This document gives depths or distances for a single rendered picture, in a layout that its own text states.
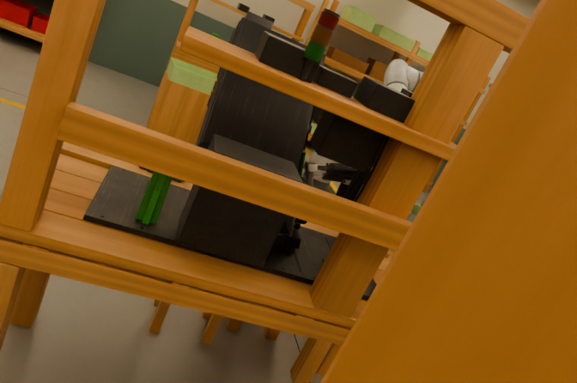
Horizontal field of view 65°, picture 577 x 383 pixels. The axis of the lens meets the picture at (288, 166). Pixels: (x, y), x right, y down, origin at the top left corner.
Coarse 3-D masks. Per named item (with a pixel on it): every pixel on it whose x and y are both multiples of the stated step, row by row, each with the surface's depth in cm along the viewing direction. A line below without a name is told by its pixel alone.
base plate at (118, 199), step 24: (120, 168) 177; (96, 192) 153; (120, 192) 160; (144, 192) 167; (168, 192) 176; (96, 216) 140; (120, 216) 146; (168, 216) 159; (168, 240) 146; (312, 240) 191; (264, 264) 157; (288, 264) 164; (312, 264) 172
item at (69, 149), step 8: (64, 144) 176; (72, 144) 178; (64, 152) 172; (72, 152) 173; (80, 152) 175; (88, 152) 178; (96, 152) 181; (88, 160) 175; (96, 160) 176; (104, 160) 178; (112, 160) 181; (120, 160) 184; (128, 168) 180; (136, 168) 183; (176, 184) 186; (184, 184) 189; (192, 184) 192; (304, 224) 204; (312, 224) 208; (320, 232) 204; (328, 232) 207; (336, 232) 211
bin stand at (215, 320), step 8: (160, 304) 226; (168, 304) 227; (160, 312) 228; (152, 320) 232; (160, 320) 230; (216, 320) 235; (152, 328) 231; (160, 328) 232; (208, 328) 237; (216, 328) 237; (208, 336) 238
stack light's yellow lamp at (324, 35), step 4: (316, 28) 119; (320, 28) 119; (324, 28) 118; (316, 32) 119; (320, 32) 119; (324, 32) 119; (328, 32) 119; (332, 32) 120; (312, 36) 120; (316, 36) 119; (320, 36) 119; (324, 36) 119; (328, 36) 119; (312, 40) 120; (316, 40) 119; (320, 40) 119; (324, 40) 119; (328, 40) 120; (320, 44) 120; (324, 44) 120
